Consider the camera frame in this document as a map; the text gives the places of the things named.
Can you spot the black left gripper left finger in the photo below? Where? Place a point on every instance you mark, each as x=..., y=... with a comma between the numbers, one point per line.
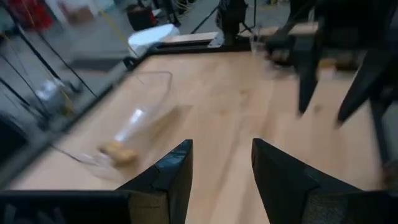
x=77, y=208

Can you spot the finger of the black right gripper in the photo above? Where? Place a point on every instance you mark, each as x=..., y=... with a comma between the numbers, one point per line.
x=367, y=87
x=309, y=77

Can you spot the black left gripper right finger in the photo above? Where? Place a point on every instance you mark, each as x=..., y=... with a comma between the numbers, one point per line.
x=295, y=202

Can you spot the long gold spoon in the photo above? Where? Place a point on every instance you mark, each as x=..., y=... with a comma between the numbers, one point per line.
x=119, y=153

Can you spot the translucent bin with white lid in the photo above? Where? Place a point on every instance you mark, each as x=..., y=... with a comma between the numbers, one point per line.
x=152, y=35

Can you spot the black equipment case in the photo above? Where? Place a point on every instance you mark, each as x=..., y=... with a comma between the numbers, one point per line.
x=140, y=18

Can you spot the brown cardboard box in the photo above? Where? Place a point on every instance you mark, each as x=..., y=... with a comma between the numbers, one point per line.
x=77, y=14

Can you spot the red bin shelf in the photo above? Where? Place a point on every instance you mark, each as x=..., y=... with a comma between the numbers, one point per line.
x=31, y=14

